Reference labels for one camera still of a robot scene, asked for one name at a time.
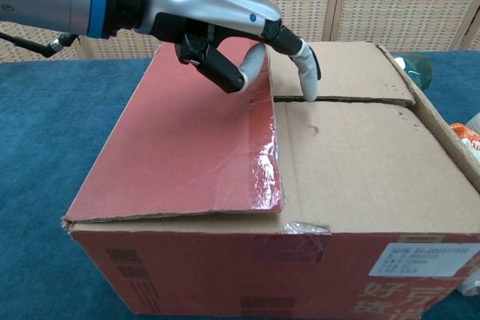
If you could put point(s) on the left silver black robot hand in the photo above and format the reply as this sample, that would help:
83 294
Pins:
210 1

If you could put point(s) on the red cardboard shipping box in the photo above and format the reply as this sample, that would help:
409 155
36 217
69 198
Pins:
356 147

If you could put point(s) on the green plastic spray bottle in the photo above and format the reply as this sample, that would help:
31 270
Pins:
418 70

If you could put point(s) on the blue carpet table mat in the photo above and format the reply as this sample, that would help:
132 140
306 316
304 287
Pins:
37 147

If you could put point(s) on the orange white snack packet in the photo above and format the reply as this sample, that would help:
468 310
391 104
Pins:
468 136

